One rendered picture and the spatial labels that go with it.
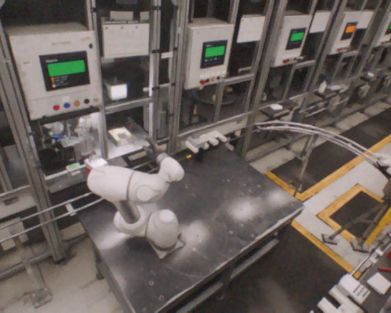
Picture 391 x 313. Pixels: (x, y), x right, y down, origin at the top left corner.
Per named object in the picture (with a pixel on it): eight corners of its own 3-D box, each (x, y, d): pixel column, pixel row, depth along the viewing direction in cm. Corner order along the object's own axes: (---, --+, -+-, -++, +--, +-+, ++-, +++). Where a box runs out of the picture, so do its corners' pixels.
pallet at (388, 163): (369, 160, 271) (373, 152, 265) (382, 160, 273) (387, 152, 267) (393, 187, 242) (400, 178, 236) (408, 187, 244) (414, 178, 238)
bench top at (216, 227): (141, 327, 149) (140, 323, 146) (69, 201, 212) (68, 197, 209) (304, 209, 231) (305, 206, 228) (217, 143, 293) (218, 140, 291)
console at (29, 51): (32, 122, 161) (10, 38, 133) (19, 102, 177) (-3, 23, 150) (103, 106, 183) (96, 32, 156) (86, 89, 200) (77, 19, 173)
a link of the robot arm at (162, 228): (174, 250, 176) (177, 228, 163) (145, 244, 178) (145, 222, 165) (179, 230, 189) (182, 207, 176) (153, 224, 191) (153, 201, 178)
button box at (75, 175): (72, 184, 188) (68, 171, 181) (67, 178, 193) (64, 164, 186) (83, 180, 192) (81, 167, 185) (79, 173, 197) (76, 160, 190)
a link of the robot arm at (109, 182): (147, 240, 181) (114, 233, 183) (154, 216, 189) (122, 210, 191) (126, 197, 115) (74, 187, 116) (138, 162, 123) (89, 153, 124)
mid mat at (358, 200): (362, 252, 282) (363, 251, 281) (314, 216, 314) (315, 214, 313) (401, 210, 336) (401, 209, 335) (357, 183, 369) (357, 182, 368)
